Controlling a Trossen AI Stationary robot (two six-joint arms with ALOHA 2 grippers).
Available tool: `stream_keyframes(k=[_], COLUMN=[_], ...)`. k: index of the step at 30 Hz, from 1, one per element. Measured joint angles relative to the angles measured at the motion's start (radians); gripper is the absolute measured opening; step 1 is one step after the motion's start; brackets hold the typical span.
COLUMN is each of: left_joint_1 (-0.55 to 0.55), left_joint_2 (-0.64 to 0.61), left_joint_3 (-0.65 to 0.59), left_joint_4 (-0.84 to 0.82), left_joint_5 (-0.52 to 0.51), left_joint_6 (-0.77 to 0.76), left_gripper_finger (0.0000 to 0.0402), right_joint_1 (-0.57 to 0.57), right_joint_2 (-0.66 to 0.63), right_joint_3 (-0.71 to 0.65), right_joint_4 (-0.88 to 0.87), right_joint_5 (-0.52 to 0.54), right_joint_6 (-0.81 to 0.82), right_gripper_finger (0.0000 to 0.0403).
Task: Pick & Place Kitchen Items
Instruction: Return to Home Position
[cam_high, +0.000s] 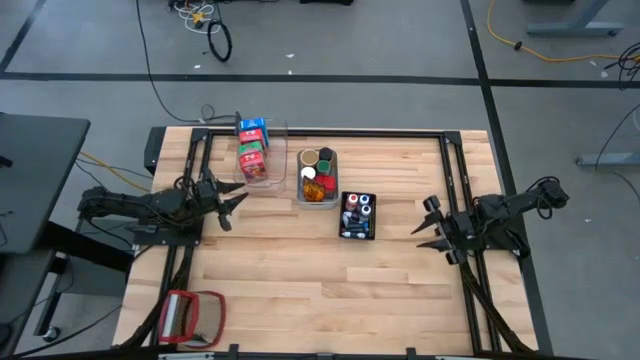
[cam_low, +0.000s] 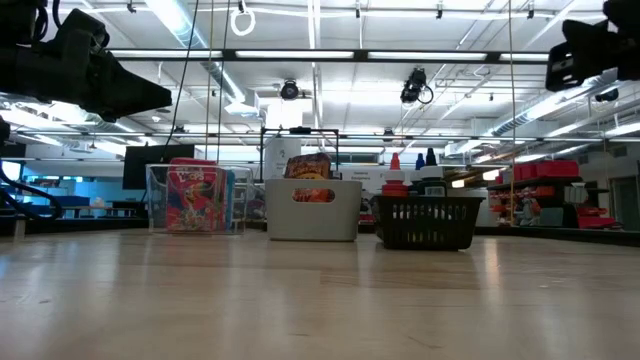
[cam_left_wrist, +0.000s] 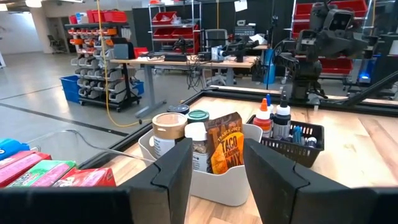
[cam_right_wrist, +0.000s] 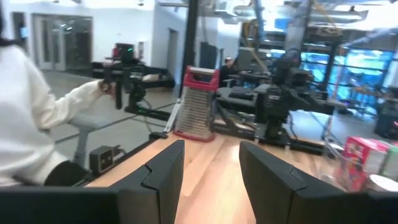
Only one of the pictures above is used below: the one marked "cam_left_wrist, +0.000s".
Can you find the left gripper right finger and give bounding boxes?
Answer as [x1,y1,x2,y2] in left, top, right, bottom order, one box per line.
[243,138,398,224]

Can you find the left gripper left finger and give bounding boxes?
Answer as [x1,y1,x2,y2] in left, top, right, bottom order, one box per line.
[0,138,193,224]

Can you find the green Apple Jacks cereal box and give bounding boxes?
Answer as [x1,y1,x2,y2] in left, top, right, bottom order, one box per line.
[6,159,77,188]

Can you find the small teal dropper bottle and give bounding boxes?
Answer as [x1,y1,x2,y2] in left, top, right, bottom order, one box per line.
[291,125,303,146]

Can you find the large black food colouring bottle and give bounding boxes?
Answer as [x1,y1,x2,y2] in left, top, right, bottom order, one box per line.
[272,94,292,140]

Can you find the large orange food colouring bottle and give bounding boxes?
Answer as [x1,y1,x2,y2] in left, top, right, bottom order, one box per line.
[252,98,273,138]

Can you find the blue cereal box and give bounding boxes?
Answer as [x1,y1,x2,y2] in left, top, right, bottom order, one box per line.
[0,138,31,161]

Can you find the red patterned box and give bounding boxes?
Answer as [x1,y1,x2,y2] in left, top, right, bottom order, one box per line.
[204,111,245,175]

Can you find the large blue food colouring bottle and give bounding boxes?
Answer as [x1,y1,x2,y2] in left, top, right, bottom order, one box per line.
[266,93,275,116]

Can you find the tan lid seasoning jar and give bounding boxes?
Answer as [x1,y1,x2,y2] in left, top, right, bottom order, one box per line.
[151,112,188,159]

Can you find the white lid glass jar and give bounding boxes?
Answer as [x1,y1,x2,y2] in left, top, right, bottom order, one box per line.
[184,121,211,174]

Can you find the orange turmeric spice jar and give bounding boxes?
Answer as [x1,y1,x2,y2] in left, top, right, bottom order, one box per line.
[166,104,190,116]

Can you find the green label spice jar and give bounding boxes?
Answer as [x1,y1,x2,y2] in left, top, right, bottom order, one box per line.
[186,109,211,124]

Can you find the tall red bin rack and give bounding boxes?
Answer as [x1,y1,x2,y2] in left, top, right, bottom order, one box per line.
[291,0,369,76]

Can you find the black mesh basket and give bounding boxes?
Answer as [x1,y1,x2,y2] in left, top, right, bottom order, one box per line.
[246,114,325,169]

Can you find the blue cylinder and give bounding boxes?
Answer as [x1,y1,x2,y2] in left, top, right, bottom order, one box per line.
[263,49,277,85]

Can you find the light grey plastic bin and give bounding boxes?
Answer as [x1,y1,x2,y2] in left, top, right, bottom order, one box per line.
[138,123,264,207]

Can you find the white paper sheet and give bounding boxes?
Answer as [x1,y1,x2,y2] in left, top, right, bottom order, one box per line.
[234,0,249,13]

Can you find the grey office chair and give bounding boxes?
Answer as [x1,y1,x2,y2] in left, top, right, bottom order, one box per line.
[203,28,237,87]

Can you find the blue storage bin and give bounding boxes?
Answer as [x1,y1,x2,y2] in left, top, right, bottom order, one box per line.
[60,75,83,104]

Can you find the rack with grey bins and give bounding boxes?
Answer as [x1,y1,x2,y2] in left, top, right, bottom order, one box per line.
[64,9,143,112]

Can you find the wooden desk grey legs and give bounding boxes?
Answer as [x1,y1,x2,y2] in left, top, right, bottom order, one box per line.
[109,54,261,119]

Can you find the shelf with red bins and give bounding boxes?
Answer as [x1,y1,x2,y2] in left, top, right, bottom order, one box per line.
[148,1,202,56]

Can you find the black gantry post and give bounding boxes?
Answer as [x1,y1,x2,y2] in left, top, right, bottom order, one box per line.
[343,70,398,107]

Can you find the yellow hanging cord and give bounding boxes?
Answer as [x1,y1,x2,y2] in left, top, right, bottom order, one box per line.
[95,0,144,128]

